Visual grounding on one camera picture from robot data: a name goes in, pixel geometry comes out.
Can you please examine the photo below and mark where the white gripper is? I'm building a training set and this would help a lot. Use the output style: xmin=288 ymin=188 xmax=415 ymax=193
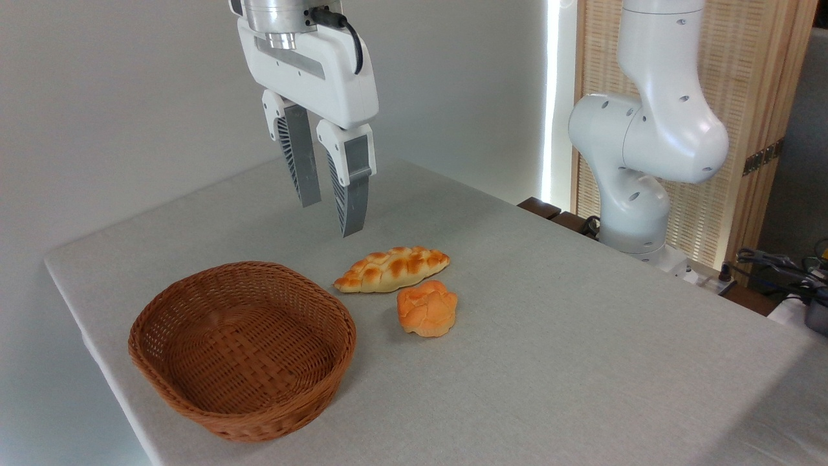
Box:
xmin=230 ymin=0 xmax=380 ymax=238

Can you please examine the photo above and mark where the long braided bread loaf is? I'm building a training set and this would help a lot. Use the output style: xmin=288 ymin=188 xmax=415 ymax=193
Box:
xmin=333 ymin=246 xmax=451 ymax=294

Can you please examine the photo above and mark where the round orange bread bun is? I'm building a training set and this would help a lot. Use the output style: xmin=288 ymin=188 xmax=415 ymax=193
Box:
xmin=397 ymin=280 xmax=459 ymax=338

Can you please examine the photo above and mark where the silver cylindrical wrist flange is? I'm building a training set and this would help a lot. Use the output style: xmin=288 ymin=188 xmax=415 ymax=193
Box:
xmin=243 ymin=0 xmax=343 ymax=50

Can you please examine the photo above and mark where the brown woven wicker basket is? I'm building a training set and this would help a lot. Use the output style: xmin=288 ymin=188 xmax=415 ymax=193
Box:
xmin=127 ymin=261 xmax=357 ymax=443

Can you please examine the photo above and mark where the dark brown wooden furniture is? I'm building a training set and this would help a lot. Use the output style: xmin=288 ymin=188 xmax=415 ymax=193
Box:
xmin=517 ymin=197 xmax=601 ymax=241

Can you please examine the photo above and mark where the light grey tablecloth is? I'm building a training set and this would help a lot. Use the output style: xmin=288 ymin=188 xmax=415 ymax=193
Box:
xmin=44 ymin=155 xmax=828 ymax=466

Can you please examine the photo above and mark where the wooden slatted folding screen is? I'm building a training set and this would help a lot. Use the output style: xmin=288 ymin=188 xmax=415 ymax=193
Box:
xmin=572 ymin=0 xmax=819 ymax=272

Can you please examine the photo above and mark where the dark metal screen hinge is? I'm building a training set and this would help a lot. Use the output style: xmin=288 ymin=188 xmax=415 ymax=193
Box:
xmin=743 ymin=139 xmax=785 ymax=177

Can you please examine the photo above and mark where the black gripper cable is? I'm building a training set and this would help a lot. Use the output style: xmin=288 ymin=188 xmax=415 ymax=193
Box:
xmin=309 ymin=6 xmax=364 ymax=75

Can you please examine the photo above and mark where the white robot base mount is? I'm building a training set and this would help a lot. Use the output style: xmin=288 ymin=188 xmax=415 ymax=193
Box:
xmin=637 ymin=245 xmax=701 ymax=285

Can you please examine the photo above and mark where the black cable bundle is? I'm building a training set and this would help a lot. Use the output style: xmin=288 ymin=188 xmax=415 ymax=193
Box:
xmin=718 ymin=245 xmax=828 ymax=306

